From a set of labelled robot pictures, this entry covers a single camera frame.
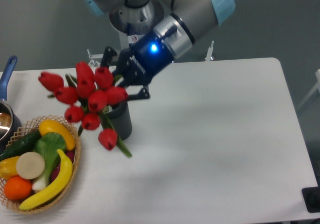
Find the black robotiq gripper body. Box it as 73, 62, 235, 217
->
113, 31, 174, 87

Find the beige round slice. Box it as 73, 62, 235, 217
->
16, 152, 45, 179

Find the dark grey ribbed vase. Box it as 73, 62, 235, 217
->
106, 102, 133, 140

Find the blue handled saucepan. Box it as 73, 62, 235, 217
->
0, 56, 21, 153

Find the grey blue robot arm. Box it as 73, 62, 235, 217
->
84, 0, 236, 100

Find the purple red vegetable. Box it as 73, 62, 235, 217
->
50, 150, 75, 183

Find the white frame at right edge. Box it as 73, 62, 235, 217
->
296, 69, 320, 112

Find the yellow bell pepper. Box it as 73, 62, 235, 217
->
0, 156, 20, 179

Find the yellow squash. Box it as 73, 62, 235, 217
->
38, 119, 76, 151

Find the red tulip bouquet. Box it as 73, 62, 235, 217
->
38, 61, 132, 157

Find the woven wicker basket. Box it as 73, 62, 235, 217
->
0, 115, 81, 214

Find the green bok choy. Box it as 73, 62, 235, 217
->
32, 132, 66, 192

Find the black device at table edge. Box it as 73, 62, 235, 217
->
302, 186, 320, 213

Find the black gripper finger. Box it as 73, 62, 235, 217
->
100, 46, 118, 67
127, 85, 151, 101

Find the dark green cucumber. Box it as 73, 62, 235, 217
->
0, 129, 42, 161

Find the orange fruit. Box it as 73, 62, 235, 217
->
4, 176, 32, 200

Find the yellow banana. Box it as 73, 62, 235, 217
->
19, 149, 73, 210

